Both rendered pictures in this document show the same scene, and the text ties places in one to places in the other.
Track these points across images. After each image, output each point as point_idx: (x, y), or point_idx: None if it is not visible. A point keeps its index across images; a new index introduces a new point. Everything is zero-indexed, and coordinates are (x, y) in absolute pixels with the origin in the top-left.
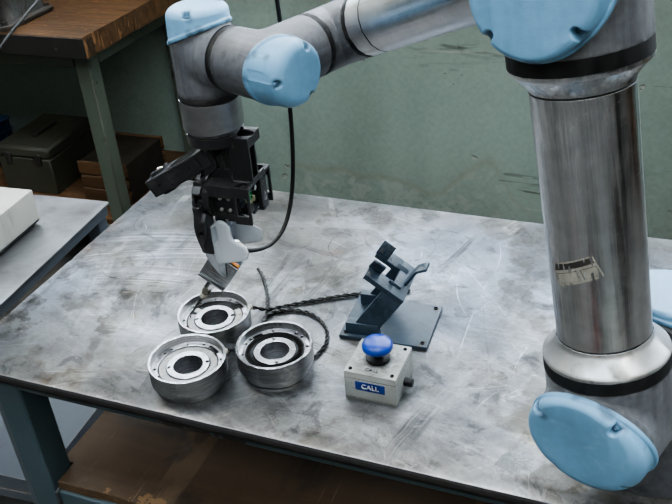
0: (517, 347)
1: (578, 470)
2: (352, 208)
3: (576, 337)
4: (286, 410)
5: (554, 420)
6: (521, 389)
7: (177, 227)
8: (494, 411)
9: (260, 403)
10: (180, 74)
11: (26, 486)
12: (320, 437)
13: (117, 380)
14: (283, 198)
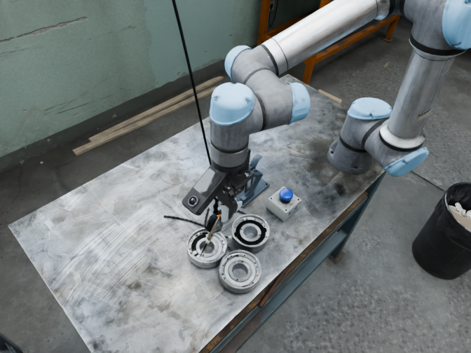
0: (283, 160)
1: (406, 171)
2: (141, 160)
3: (416, 133)
4: (281, 245)
5: (410, 162)
6: (306, 171)
7: (82, 238)
8: (314, 183)
9: (271, 253)
10: (238, 137)
11: None
12: (303, 239)
13: (217, 310)
14: (101, 181)
